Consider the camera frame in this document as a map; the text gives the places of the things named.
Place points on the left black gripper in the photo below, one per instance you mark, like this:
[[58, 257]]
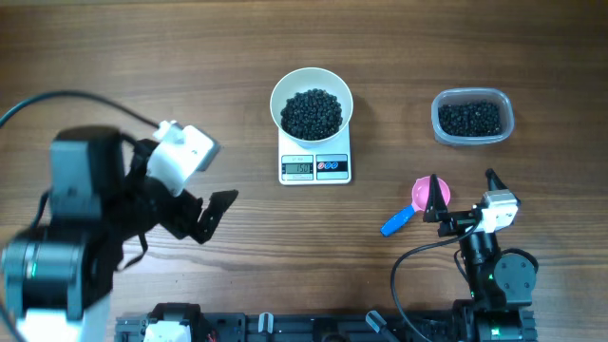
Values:
[[187, 218]]

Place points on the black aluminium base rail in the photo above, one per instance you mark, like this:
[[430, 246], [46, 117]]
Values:
[[435, 325]]

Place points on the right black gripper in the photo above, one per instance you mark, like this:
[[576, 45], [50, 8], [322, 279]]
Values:
[[436, 212]]

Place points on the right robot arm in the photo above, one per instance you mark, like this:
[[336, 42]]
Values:
[[500, 281]]

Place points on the black beans in bowl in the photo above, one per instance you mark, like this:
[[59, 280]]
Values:
[[312, 115]]

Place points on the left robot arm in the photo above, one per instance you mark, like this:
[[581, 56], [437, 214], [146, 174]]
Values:
[[106, 188]]

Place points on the white digital kitchen scale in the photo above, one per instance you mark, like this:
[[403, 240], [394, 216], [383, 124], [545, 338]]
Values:
[[327, 163]]

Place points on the clear plastic container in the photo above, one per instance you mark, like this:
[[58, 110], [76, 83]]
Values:
[[473, 94]]

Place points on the pink scoop blue handle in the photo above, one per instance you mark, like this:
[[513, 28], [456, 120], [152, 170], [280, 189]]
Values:
[[419, 199]]

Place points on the white bowl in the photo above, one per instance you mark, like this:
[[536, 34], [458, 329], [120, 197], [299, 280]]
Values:
[[307, 78]]

